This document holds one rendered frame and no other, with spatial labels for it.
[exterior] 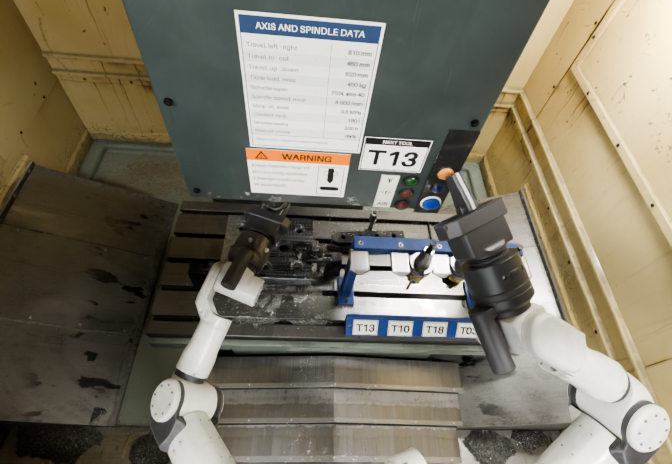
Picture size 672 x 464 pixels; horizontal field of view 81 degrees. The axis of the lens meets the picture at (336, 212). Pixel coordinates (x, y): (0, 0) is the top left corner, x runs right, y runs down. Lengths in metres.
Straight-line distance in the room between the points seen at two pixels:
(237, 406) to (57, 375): 0.59
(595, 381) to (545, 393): 0.80
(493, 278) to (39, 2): 1.77
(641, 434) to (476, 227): 0.42
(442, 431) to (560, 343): 0.91
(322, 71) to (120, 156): 1.84
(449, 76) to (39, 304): 1.51
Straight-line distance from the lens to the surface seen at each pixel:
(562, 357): 0.67
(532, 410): 1.56
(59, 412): 1.62
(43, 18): 1.97
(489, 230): 0.62
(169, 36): 0.51
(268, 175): 0.64
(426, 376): 1.49
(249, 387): 1.42
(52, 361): 1.65
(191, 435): 0.88
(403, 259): 1.07
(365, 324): 1.27
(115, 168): 2.21
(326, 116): 0.54
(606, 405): 0.85
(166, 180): 2.08
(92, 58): 1.97
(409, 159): 0.61
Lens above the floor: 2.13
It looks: 55 degrees down
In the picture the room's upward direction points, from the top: 9 degrees clockwise
